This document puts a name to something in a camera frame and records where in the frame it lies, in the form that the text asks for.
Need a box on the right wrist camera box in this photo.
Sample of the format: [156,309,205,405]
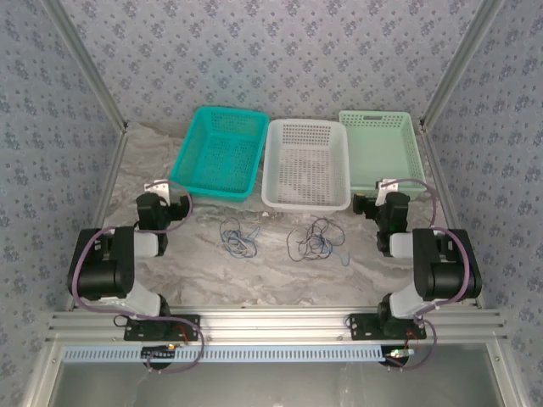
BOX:
[375,177,402,205]

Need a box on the aluminium side rail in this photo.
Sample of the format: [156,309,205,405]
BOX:
[65,126,131,313]
[419,122,485,309]

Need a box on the mint green plastic basket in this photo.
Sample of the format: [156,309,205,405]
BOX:
[338,109,428,201]

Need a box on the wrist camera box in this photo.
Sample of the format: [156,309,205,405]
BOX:
[143,179,171,201]
[375,177,402,205]

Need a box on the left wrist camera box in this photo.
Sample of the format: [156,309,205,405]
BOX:
[143,179,171,201]

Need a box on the small circuit board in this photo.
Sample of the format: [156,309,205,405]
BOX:
[383,347,416,361]
[142,343,178,360]

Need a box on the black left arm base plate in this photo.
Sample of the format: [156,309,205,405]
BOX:
[123,314,201,343]

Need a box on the blue cable bundle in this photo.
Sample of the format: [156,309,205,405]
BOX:
[227,226,261,252]

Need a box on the teal plastic basket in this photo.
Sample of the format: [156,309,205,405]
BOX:
[168,105,270,204]

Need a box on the thin purple cable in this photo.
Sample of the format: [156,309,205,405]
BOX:
[286,220,345,263]

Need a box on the white plastic basket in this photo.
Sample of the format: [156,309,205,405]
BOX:
[260,118,351,215]

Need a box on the slotted white cable duct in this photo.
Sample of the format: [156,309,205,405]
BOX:
[62,343,388,364]

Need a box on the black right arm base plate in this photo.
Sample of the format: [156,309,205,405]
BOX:
[348,312,427,342]

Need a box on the aluminium frame post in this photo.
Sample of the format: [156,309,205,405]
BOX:
[419,0,507,128]
[42,0,129,133]

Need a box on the aluminium front rail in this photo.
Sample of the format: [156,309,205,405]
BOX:
[48,307,508,343]

